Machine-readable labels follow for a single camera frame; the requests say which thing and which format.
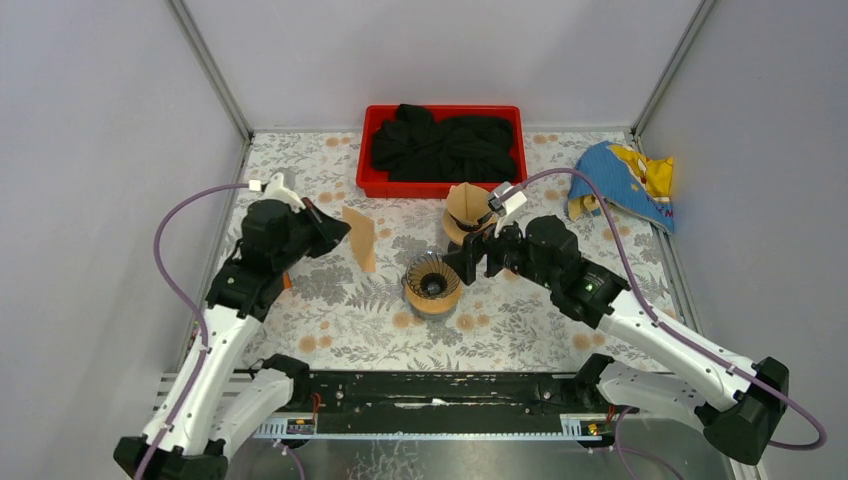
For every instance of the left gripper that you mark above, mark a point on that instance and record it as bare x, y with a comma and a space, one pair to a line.
316, 225

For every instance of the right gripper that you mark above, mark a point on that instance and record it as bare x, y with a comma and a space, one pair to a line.
463, 261

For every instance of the grey glass dripper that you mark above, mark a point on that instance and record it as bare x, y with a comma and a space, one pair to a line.
429, 277

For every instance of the wooden ring holder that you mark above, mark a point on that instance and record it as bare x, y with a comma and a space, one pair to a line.
433, 307
454, 234

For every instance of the single brown paper filter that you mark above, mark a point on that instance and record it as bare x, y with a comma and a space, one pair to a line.
467, 201

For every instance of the clear glass carafe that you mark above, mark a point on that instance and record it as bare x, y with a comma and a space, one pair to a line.
431, 289

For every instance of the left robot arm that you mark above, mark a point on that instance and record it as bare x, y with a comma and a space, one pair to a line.
187, 438

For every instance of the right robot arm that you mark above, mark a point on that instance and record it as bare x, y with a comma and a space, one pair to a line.
727, 397

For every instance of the red plastic bin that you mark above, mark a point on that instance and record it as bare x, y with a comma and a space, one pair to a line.
375, 184

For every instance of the black cloth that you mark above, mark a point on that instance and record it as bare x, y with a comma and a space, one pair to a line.
416, 147

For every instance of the blue and yellow cloth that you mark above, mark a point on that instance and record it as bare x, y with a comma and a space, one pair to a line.
626, 179

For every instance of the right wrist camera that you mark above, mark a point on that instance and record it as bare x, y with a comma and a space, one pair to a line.
506, 201

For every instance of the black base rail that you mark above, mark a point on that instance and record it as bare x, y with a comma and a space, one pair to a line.
429, 405

